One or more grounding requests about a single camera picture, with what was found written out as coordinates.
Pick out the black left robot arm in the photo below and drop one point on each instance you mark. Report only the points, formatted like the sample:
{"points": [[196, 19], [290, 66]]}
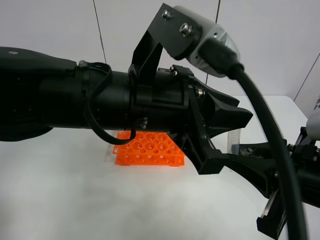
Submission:
{"points": [[39, 92]]}

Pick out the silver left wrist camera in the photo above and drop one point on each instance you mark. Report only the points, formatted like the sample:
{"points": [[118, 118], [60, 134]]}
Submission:
{"points": [[216, 53]]}

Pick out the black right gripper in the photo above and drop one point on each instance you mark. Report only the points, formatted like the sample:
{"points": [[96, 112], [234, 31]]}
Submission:
{"points": [[255, 163]]}

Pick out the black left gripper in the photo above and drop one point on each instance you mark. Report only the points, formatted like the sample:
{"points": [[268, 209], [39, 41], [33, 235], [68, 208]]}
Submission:
{"points": [[185, 108]]}

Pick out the orange test tube rack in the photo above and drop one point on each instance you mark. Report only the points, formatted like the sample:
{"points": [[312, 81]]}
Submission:
{"points": [[149, 149]]}

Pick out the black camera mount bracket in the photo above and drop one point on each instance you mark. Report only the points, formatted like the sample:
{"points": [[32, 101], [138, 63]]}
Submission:
{"points": [[172, 30]]}

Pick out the green-capped test tube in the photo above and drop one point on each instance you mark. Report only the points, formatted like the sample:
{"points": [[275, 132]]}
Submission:
{"points": [[233, 141]]}

